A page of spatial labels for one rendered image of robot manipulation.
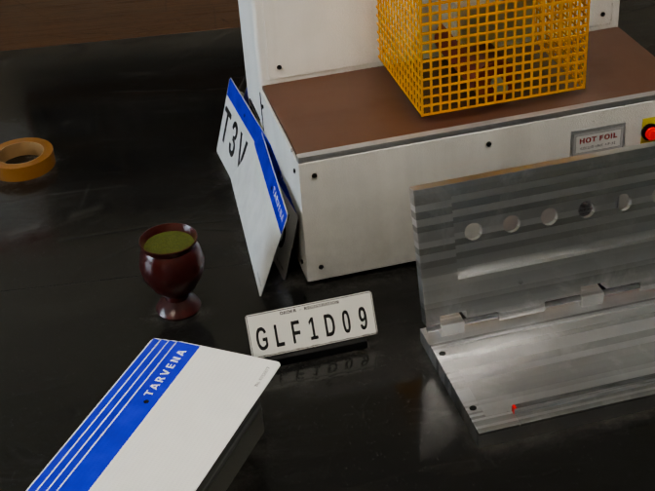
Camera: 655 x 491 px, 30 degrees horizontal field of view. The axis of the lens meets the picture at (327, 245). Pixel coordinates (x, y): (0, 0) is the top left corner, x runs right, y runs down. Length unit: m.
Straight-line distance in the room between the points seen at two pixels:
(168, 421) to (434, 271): 0.38
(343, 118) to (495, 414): 0.47
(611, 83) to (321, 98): 0.40
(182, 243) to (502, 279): 0.41
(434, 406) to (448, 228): 0.21
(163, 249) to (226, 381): 0.30
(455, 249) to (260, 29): 0.45
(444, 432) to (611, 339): 0.25
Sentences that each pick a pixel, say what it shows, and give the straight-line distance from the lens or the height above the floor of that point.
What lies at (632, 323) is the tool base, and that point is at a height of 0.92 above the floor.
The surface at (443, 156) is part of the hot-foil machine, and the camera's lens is 1.60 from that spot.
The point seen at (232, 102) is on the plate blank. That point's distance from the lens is 1.92.
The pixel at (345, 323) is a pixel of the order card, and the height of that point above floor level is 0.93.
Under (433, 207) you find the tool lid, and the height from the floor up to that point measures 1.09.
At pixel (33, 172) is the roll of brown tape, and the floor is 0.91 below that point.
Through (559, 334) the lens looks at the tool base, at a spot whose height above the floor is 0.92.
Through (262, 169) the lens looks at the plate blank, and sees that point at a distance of 1.73.
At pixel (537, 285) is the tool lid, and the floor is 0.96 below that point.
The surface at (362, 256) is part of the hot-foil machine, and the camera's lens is 1.64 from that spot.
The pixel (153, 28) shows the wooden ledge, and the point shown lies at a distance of 2.49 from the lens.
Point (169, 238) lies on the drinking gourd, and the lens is 1.59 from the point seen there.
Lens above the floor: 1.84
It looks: 33 degrees down
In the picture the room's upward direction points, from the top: 4 degrees counter-clockwise
